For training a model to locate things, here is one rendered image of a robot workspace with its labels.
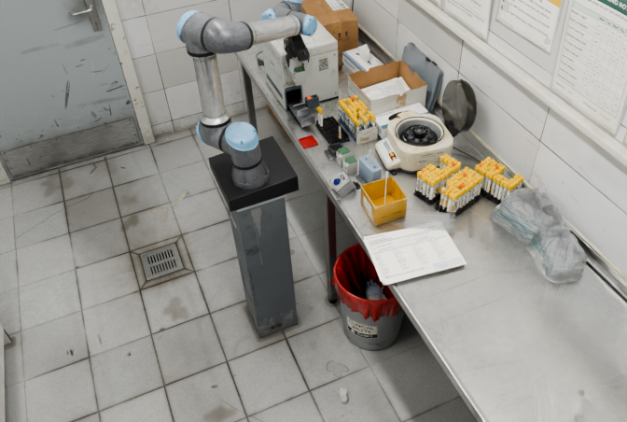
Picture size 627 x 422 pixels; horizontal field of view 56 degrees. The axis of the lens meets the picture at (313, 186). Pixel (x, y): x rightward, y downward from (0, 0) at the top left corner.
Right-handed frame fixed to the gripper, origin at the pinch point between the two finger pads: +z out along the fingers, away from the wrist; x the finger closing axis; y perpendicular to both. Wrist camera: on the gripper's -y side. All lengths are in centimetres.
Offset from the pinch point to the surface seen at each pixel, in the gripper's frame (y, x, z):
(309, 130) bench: -8.8, -0.1, 24.7
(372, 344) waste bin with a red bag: -74, -2, 105
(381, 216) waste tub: -74, -3, 20
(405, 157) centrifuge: -52, -24, 16
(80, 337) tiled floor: -9, 126, 112
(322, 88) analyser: 9.5, -14.3, 17.2
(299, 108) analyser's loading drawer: 2.3, -0.1, 20.0
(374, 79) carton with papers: 4.6, -39.0, 16.7
